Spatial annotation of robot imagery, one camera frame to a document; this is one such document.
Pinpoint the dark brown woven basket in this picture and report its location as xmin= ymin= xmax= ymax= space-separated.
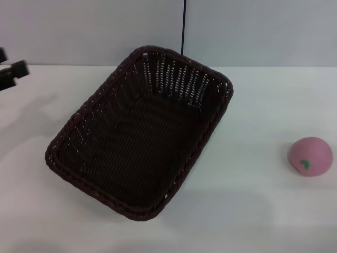
xmin=44 ymin=45 xmax=234 ymax=222

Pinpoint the pink peach toy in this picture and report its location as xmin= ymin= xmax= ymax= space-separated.
xmin=287 ymin=136 xmax=334 ymax=177

